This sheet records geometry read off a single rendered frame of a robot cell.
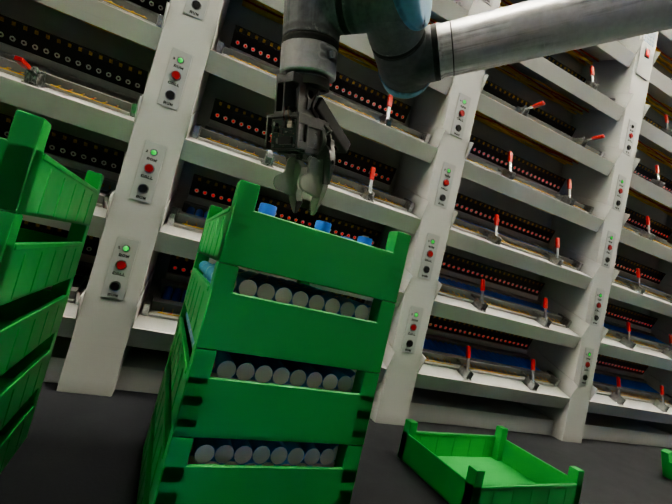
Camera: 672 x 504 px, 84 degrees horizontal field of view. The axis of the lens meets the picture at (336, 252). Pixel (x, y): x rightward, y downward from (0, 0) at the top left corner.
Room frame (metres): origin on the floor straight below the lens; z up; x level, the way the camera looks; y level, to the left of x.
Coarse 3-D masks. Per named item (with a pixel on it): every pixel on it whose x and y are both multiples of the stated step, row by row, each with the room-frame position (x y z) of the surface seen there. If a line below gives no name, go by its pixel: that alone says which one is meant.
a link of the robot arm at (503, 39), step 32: (544, 0) 0.53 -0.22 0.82; (576, 0) 0.52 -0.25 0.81; (608, 0) 0.50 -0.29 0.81; (640, 0) 0.49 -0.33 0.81; (448, 32) 0.57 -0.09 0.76; (480, 32) 0.56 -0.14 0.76; (512, 32) 0.55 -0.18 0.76; (544, 32) 0.54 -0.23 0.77; (576, 32) 0.53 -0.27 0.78; (608, 32) 0.53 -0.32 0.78; (640, 32) 0.53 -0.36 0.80; (384, 64) 0.60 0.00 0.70; (416, 64) 0.60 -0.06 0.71; (448, 64) 0.59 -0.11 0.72; (480, 64) 0.59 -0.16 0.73
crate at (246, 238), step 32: (256, 192) 0.35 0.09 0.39; (224, 224) 0.37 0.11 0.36; (256, 224) 0.36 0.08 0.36; (288, 224) 0.37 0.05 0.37; (224, 256) 0.35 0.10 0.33; (256, 256) 0.36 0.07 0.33; (288, 256) 0.37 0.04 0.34; (320, 256) 0.38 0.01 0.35; (352, 256) 0.40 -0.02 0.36; (384, 256) 0.41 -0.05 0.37; (352, 288) 0.40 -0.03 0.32; (384, 288) 0.42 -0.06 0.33
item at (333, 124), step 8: (320, 104) 0.58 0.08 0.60; (320, 112) 0.58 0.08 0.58; (328, 112) 0.60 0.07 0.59; (328, 120) 0.60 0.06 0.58; (336, 120) 0.62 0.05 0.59; (336, 128) 0.62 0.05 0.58; (336, 136) 0.63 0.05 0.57; (344, 136) 0.65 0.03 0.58; (336, 144) 0.65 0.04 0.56; (344, 144) 0.65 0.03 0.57; (336, 152) 0.67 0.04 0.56; (344, 152) 0.66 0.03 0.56
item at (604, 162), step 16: (480, 96) 1.02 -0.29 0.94; (480, 112) 1.05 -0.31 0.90; (496, 112) 1.06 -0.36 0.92; (512, 112) 1.07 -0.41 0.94; (496, 128) 1.25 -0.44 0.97; (512, 128) 1.09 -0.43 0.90; (528, 128) 1.10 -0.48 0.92; (544, 128) 1.12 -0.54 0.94; (528, 144) 1.30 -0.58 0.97; (544, 144) 1.14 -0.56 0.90; (560, 144) 1.15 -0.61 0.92; (576, 144) 1.17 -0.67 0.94; (560, 160) 1.36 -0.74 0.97; (576, 160) 1.20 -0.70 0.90; (592, 160) 1.21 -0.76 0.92; (608, 160) 1.22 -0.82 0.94
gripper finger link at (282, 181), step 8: (288, 160) 0.61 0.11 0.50; (296, 160) 0.62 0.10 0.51; (288, 168) 0.62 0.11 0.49; (296, 168) 0.63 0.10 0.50; (304, 168) 0.63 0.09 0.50; (280, 176) 0.61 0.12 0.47; (288, 176) 0.62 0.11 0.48; (296, 176) 0.63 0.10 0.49; (280, 184) 0.62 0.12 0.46; (288, 184) 0.63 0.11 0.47; (296, 184) 0.63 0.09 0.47; (288, 192) 0.63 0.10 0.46; (296, 192) 0.64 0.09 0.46; (296, 200) 0.64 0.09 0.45; (296, 208) 0.64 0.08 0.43
